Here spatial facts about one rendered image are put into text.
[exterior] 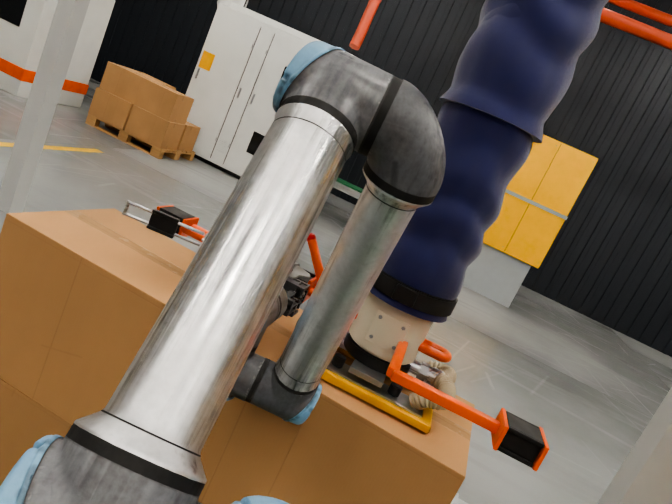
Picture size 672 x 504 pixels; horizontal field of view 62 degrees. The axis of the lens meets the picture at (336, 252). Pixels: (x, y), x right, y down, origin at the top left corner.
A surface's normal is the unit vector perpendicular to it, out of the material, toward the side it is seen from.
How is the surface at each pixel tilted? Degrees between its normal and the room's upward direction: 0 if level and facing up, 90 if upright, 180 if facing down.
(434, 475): 90
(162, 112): 90
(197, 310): 56
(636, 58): 90
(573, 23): 75
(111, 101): 90
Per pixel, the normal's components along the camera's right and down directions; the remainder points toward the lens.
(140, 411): -0.06, -0.44
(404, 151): -0.08, 0.43
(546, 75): 0.45, 0.11
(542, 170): -0.22, 0.13
